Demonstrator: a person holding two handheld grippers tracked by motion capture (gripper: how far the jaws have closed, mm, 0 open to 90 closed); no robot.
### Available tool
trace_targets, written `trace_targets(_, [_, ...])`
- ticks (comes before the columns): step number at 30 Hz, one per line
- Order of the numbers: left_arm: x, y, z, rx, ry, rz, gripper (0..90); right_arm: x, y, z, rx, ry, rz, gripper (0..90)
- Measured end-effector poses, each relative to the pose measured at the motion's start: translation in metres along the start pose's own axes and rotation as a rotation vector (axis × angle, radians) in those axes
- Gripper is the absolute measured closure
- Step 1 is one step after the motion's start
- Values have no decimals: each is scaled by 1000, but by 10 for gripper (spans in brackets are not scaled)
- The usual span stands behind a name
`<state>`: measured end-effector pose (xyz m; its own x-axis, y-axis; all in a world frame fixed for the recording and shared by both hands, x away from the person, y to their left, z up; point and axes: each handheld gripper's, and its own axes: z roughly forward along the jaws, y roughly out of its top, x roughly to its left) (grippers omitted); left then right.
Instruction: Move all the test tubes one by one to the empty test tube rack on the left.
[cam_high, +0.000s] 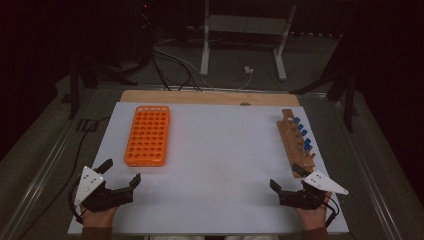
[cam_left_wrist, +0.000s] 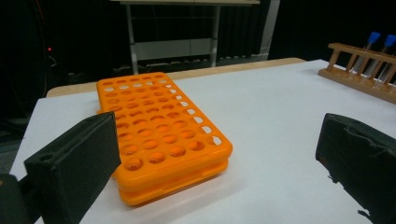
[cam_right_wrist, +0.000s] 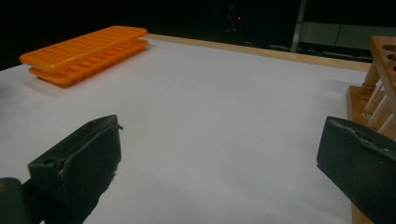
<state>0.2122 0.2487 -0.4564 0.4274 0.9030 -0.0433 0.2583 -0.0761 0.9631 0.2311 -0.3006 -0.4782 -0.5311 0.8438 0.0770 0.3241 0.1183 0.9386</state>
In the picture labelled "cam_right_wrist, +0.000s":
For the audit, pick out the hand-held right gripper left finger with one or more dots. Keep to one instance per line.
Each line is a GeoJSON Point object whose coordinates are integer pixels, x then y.
{"type": "Point", "coordinates": [81, 161]}

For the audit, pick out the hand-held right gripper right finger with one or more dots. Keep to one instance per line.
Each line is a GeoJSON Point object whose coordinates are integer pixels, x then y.
{"type": "Point", "coordinates": [358, 161]}

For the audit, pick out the wooden test tube rack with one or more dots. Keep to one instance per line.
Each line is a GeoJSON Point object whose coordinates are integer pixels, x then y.
{"type": "Point", "coordinates": [381, 53]}

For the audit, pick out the orange plastic test tube rack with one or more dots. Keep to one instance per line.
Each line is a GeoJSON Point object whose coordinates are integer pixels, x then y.
{"type": "Point", "coordinates": [84, 46]}

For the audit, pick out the white table mat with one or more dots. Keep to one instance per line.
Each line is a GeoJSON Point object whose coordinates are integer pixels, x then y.
{"type": "Point", "coordinates": [202, 124]}

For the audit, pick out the grey metal stand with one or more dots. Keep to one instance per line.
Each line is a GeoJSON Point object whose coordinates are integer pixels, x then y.
{"type": "Point", "coordinates": [298, 28]}

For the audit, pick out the dark equipment with red light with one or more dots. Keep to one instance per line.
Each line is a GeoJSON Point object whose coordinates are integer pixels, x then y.
{"type": "Point", "coordinates": [238, 19]}

